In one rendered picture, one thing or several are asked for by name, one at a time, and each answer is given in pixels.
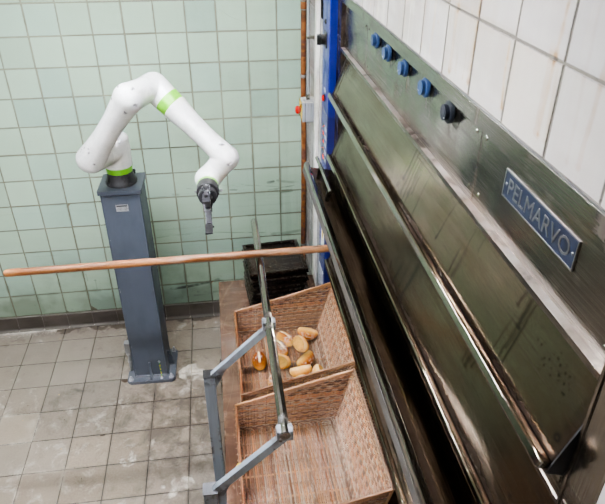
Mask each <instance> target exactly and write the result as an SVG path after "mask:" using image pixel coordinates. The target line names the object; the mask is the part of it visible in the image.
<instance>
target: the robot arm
mask: <svg viewBox="0 0 605 504"><path fill-rule="evenodd" d="M148 104H152V105H153V106H154V107H155V108H156V109H157V110H158V111H159V112H161V113H162V114H163V115H164V117H165V118H167V119H168V120H170V121H171V122H172V123H173V124H175V125H176V126H177V127H178V128H180V129H181V130H182V131H183V132H184V133H186V134H187V135H188V136H189V137H190V138H191V139H192V140H193V141H194V142H195V143H196V144H197V145H198V146H199V147H200V148H201V149H202V150H203V151H204V152H206V154H207V155H208V156H209V157H210V159H209V160H208V161H207V163H206V164H205V165H204V166H202V167H201V168H200V169H199V170H198V171H197V173H196V175H195V183H196V185H197V190H196V191H194V193H196V194H197V197H198V199H199V201H200V203H202V204H203V207H204V212H205V214H206V224H205V235H209V234H213V228H214V226H213V224H212V212H213V209H212V206H213V204H214V203H215V202H216V200H217V198H218V195H219V192H222V191H223V189H219V185H220V183H221V182H222V181H223V179H224V178H225V177H226V176H227V175H228V174H229V173H230V172H231V171H232V170H233V169H234V168H235V167H236V166H237V164H238V162H239V154H238V151H237V150H236V149H235V148H234V147H233V146H231V145H230V144H229V143H227V142H226V141H225V140H224V139H223V138H221V137H220V136H219V135H218V134H217V133H216V132H215V131H214V130H213V129H212V128H211V127H210V126H209V125H208V124H207V123H206V122H205V121H204V120H203V119H202V118H201V117H200V116H199V115H198V114H197V113H196V112H195V110H194V109H193V108H192V107H191V106H190V104H189V103H188V102H187V100H186V99H185V98H184V97H182V95H181V94H180V93H179V92H178V91H177V90H176V89H175V88H174V87H173V86H172V85H171V84H170V82H169V81H168V80H167V79H166V78H165V77H164V76H163V75H161V74H160V73H157V72H148V73H146V74H144V75H142V76H141V77H139V78H137V79H135V80H132V81H129V82H124V83H121V84H119V85H118V86H117V87H116V88H115V89H114V91H113V93H112V96H111V99H110V101H109V104H108V106H107V108H106V111H105V113H104V115H103V116H102V118H101V120H100V122H99V124H98V125H97V127H96V128H95V130H94V131H93V133H92V134H91V136H90V137H89V138H88V139H87V141H86V142H85V143H84V144H83V145H82V146H81V147H80V149H79V150H78V151H77V153H76V163H77V165H78V167H79V168H80V169H81V170H82V171H84V172H86V173H97V172H99V171H101V170H103V169H106V172H107V178H106V180H105V183H106V186H108V187H110V188H114V189H122V188H127V187H130V186H133V185H134V184H136V183H137V176H136V175H135V174H136V170H135V169H133V168H132V166H133V162H132V156H131V149H130V143H129V138H128V135H127V134H126V133H125V132H122V131H123V130H124V129H125V127H126V126H127V124H128V123H129V122H130V121H131V119H132V118H133V117H134V116H135V115H136V114H137V113H138V111H139V110H141V109H142V108H143V107H145V106H146V105H148ZM205 208H206V210H205ZM210 209H211V210H210Z"/></svg>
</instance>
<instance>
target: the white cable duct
mask: <svg viewBox="0 0 605 504"><path fill-rule="evenodd" d="M320 11H321V0H315V62H314V155H313V167H314V168H318V164H317V162H316V159H315V157H316V156H318V142H319V76H320V45H317V34H320ZM315 245H317V213H316V210H315V207H314V204H313V246H315ZM316 273H317V253H312V275H313V278H314V282H315V286H316Z"/></svg>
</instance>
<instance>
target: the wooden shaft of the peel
mask: <svg viewBox="0 0 605 504"><path fill-rule="evenodd" d="M322 252H329V249H328V246H327V245H315V246H302V247H289V248H276V249H263V250H250V251H237V252H224V253H211V254H198V255H184V256H171V257H158V258H145V259H132V260H119V261H106V262H93V263H80V264H67V265H54V266H41V267H28V268H15V269H6V270H4V271H3V275H4V276H5V277H14V276H27V275H40V274H53V273H66V272H78V271H91V270H104V269H117V268H130V267H142V266H155V265H168V264H181V263H194V262H207V261H219V260H232V259H245V258H258V257H271V256H283V255H296V254H309V253H322Z"/></svg>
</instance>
